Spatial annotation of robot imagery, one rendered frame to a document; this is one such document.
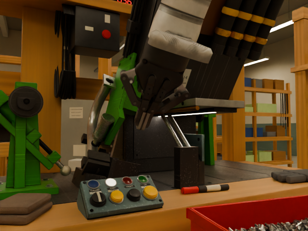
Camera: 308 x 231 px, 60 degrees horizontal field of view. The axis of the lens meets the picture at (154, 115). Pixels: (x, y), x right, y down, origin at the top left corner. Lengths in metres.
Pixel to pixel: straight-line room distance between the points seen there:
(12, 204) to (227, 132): 1.19
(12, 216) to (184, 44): 0.39
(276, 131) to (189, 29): 6.94
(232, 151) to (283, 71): 10.59
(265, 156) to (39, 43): 6.36
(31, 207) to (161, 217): 0.23
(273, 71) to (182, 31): 11.93
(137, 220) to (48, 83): 0.70
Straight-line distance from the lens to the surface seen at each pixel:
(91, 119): 0.86
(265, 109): 6.96
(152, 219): 0.54
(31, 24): 1.13
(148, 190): 0.54
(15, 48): 11.11
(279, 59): 12.21
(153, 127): 0.96
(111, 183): 0.55
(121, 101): 0.74
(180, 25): 0.40
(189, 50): 0.37
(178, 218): 0.57
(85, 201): 0.52
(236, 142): 1.50
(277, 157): 7.35
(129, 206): 0.52
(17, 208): 0.52
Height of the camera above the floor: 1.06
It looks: 3 degrees up
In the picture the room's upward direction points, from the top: straight up
